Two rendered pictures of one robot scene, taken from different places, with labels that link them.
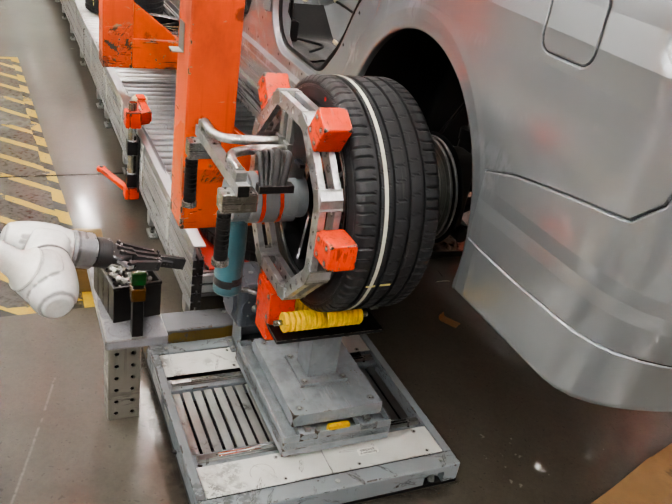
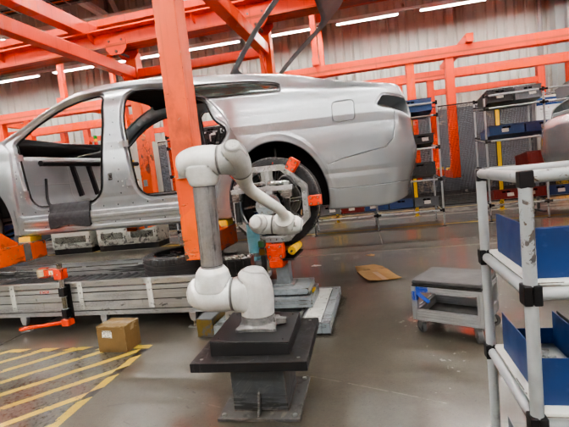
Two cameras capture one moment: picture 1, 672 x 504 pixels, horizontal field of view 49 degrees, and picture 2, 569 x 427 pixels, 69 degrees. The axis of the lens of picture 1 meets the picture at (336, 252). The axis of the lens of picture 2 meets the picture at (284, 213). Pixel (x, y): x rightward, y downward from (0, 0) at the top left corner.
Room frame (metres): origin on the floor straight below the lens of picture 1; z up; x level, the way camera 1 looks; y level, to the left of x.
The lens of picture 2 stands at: (-0.11, 2.32, 1.04)
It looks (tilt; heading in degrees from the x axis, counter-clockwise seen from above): 5 degrees down; 310
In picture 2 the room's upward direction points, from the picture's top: 6 degrees counter-clockwise
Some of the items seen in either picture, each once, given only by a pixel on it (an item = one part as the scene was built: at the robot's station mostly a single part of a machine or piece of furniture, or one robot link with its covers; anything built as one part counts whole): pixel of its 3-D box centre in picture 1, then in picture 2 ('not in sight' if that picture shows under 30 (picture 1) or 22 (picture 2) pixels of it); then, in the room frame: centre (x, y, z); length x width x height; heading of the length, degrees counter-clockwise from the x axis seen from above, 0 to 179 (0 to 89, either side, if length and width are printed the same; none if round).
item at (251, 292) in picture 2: not in sight; (253, 290); (1.24, 1.01, 0.53); 0.18 x 0.16 x 0.22; 34
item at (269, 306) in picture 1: (286, 305); (278, 253); (1.87, 0.12, 0.48); 0.16 x 0.12 x 0.17; 117
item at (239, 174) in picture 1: (265, 147); (278, 177); (1.71, 0.22, 1.03); 0.19 x 0.18 x 0.11; 117
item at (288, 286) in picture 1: (289, 195); (271, 203); (1.85, 0.15, 0.85); 0.54 x 0.07 x 0.54; 27
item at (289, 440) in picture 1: (308, 386); (283, 296); (1.95, 0.01, 0.13); 0.50 x 0.36 x 0.10; 27
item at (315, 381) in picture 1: (319, 344); (284, 271); (1.93, 0.00, 0.32); 0.40 x 0.30 x 0.28; 27
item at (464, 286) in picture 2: not in sight; (455, 302); (0.73, -0.16, 0.17); 0.43 x 0.36 x 0.34; 1
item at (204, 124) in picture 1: (242, 120); (249, 180); (1.88, 0.31, 1.03); 0.19 x 0.18 x 0.11; 117
